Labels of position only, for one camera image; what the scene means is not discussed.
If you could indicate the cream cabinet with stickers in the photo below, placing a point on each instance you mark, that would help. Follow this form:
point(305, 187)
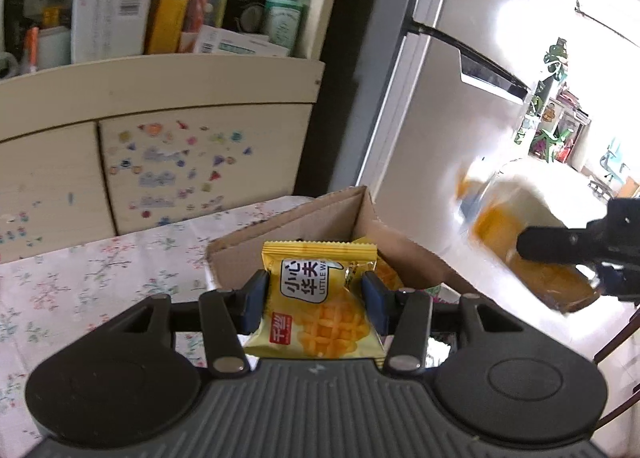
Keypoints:
point(50, 177)

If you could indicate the orange pen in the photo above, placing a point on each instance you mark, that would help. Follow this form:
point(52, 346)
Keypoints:
point(31, 47)

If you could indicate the white carton box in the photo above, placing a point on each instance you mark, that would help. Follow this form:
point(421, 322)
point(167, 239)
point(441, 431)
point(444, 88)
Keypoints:
point(105, 17)

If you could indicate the yellow box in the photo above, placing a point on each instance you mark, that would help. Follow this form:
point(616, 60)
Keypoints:
point(170, 12)

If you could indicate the cream croissant packet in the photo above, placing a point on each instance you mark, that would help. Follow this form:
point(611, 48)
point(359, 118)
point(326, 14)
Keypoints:
point(505, 218)

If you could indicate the green houseplant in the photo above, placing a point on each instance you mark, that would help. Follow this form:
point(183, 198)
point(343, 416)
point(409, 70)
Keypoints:
point(557, 55)

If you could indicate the cardboard box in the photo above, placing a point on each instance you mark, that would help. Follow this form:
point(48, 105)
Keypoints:
point(320, 213)

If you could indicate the silver foil snack packet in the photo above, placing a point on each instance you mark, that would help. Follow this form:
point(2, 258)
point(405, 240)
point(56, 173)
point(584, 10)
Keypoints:
point(440, 350)

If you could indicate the yellow waffle snack packet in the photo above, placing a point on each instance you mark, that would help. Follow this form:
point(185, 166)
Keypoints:
point(310, 323)
point(387, 278)

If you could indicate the flat white box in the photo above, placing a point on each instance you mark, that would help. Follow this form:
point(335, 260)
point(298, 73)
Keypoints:
point(235, 42)

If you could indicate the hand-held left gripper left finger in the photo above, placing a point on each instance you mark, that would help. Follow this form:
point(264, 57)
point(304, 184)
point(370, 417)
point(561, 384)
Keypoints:
point(257, 303)

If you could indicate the silver refrigerator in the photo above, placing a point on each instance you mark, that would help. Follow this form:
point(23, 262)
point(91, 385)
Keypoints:
point(450, 137)

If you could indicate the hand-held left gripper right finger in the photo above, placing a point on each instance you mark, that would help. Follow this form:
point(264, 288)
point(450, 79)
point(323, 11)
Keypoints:
point(375, 303)

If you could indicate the white cup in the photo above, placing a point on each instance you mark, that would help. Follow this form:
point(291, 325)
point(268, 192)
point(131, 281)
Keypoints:
point(52, 50)

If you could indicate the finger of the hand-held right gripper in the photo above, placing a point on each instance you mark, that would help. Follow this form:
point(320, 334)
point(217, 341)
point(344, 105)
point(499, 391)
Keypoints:
point(555, 245)
point(615, 280)

